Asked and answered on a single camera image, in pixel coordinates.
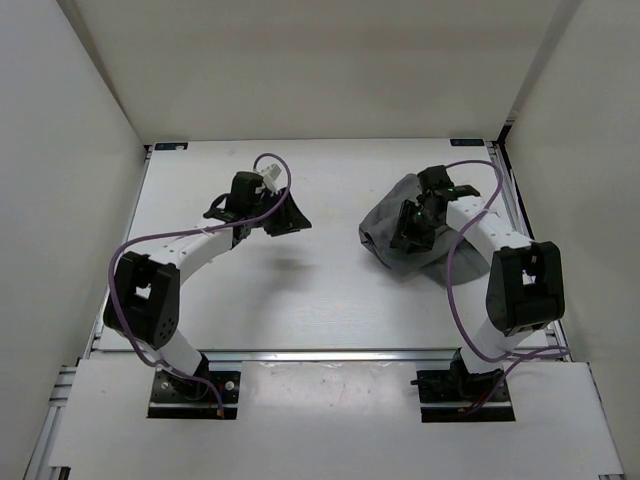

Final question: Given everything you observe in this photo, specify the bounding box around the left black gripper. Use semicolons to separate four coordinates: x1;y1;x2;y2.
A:
248;187;312;237

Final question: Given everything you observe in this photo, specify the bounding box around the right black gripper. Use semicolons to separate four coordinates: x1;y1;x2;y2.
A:
389;199;443;255

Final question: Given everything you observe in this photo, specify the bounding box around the grey pleated skirt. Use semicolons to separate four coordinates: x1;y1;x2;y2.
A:
358;173;490;287

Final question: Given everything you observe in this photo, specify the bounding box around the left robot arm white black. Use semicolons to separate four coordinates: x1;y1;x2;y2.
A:
103;165;312;401

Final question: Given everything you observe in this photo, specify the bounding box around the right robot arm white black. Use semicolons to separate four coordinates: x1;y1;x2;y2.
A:
390;165;565;405

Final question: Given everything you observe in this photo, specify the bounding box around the right blue corner label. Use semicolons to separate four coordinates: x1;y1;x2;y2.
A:
450;138;485;147

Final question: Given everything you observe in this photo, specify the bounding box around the blue corner label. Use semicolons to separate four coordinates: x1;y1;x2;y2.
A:
450;138;485;147
154;142;188;151

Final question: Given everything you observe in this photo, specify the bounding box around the left blue corner label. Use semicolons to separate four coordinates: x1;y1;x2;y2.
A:
154;142;188;151

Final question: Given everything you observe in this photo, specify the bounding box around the white front cover board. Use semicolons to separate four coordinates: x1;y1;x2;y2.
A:
50;359;623;479

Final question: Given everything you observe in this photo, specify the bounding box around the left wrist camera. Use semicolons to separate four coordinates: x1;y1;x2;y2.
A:
258;164;282;192

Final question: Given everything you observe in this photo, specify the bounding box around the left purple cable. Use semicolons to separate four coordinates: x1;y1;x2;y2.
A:
108;152;294;420

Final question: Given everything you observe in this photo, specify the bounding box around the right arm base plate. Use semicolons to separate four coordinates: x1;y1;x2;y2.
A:
410;370;516;424

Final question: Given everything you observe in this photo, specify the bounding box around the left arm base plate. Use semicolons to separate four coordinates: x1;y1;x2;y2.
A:
147;369;241;421

